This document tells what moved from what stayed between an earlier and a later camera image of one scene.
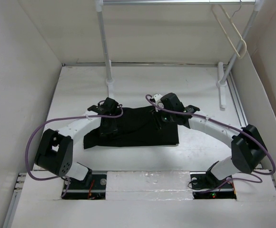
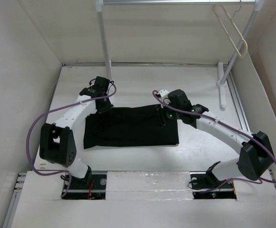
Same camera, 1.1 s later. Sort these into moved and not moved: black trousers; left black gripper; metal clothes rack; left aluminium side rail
Moved: left black gripper
Not moved: metal clothes rack; left aluminium side rail; black trousers
